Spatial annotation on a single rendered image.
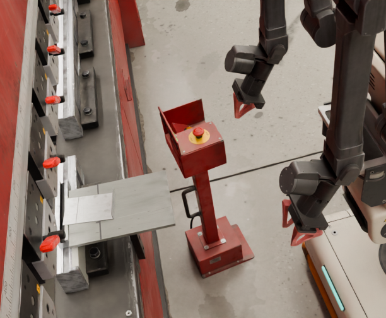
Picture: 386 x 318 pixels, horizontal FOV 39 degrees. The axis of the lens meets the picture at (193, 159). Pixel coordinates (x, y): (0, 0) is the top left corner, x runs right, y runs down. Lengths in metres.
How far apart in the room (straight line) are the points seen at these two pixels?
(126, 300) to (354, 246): 1.04
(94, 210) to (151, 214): 0.15
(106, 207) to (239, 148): 1.54
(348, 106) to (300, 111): 2.03
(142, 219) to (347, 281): 0.95
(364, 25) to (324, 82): 2.35
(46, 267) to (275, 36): 0.78
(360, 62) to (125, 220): 0.70
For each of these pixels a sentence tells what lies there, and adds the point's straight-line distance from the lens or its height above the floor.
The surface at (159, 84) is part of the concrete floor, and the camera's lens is 3.31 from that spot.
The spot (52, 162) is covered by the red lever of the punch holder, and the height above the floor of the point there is 1.31.
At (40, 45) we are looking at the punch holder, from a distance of 1.43.
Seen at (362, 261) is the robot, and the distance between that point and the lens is 2.10.
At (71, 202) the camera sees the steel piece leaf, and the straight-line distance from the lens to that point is 1.43.
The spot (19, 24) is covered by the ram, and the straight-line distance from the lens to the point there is 1.29.
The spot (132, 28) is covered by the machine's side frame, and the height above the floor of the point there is 0.15.
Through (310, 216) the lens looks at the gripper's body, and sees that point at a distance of 1.20.
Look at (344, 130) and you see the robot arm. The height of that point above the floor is 1.32.
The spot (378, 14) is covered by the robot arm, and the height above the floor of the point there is 1.58.
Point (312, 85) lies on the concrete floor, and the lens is 3.19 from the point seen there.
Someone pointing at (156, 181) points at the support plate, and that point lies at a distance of 1.41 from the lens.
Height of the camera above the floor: 2.05
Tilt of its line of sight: 47 degrees down
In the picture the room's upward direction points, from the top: 11 degrees counter-clockwise
